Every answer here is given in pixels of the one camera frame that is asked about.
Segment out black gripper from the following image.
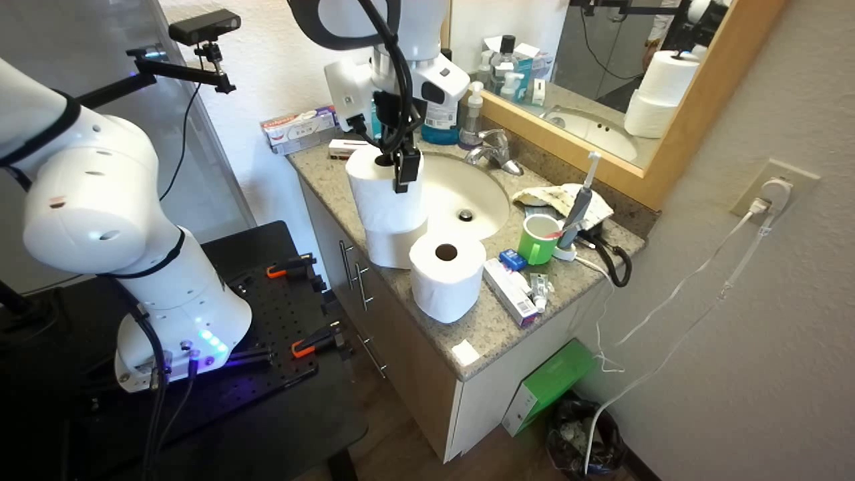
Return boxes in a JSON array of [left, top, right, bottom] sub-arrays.
[[368, 87, 427, 195]]

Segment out white tissue roll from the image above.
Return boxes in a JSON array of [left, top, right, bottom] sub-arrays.
[[364, 221, 430, 270], [406, 226, 489, 326], [344, 144, 430, 235]]

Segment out small white device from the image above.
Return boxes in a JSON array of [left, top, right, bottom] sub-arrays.
[[327, 136, 368, 162]]

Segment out blue mouthwash bottle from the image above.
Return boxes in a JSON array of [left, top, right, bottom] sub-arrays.
[[422, 92, 466, 147]]

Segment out white sink basin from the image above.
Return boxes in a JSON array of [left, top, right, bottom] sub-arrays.
[[422, 154, 517, 242]]

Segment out small clear soap bottle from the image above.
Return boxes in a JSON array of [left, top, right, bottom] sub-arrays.
[[461, 79, 489, 153]]

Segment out chrome faucet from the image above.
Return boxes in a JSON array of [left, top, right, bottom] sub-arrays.
[[466, 124, 529, 178]]

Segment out white printed carton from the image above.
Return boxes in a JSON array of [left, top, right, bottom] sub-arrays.
[[260, 104, 343, 154]]

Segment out orange black clamp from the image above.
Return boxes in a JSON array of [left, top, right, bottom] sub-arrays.
[[265, 253, 319, 283], [290, 322, 344, 362]]

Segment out cream fabric pouch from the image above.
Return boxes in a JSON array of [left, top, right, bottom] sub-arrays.
[[511, 181, 618, 235]]

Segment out green mug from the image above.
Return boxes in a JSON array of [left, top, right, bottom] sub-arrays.
[[517, 210, 563, 270]]

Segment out white toothpaste box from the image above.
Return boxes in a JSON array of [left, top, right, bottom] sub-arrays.
[[481, 258, 545, 332]]

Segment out electric toothbrush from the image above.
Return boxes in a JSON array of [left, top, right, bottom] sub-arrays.
[[557, 149, 605, 263]]

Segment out crumpled clear wrapper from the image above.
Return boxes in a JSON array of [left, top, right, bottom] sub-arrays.
[[523, 270, 557, 316]]

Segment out vanity cabinet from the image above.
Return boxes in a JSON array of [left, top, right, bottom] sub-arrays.
[[303, 185, 598, 465]]

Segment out wood framed mirror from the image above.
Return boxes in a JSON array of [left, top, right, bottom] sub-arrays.
[[426, 0, 790, 213]]

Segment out green cardboard box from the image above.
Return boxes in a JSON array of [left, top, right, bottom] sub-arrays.
[[503, 336, 598, 438]]

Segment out black robot table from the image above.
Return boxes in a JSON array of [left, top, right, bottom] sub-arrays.
[[0, 218, 368, 481]]

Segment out black trash bin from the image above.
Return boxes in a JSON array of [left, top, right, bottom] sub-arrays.
[[542, 394, 632, 481]]

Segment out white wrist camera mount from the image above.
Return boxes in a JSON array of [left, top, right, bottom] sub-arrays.
[[320, 51, 474, 111]]

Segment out metal cabinet handle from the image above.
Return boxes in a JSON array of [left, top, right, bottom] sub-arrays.
[[343, 242, 376, 309], [359, 333, 391, 382]]

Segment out black camera cable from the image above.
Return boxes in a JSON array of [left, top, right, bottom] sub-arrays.
[[159, 83, 203, 203]]

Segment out black external camera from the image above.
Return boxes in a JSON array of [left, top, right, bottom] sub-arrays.
[[168, 7, 243, 46]]

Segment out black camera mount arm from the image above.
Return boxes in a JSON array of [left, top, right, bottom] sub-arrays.
[[48, 43, 239, 116]]

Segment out black cord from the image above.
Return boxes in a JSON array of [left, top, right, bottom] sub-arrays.
[[578, 226, 636, 290]]

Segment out grey robot base cables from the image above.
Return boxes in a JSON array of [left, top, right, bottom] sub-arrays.
[[136, 303, 203, 481]]

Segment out white power cable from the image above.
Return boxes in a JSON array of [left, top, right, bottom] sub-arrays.
[[579, 178, 793, 476], [591, 198, 772, 377]]

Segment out beige wall outlet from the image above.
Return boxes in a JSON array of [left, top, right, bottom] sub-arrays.
[[729, 157, 823, 229]]

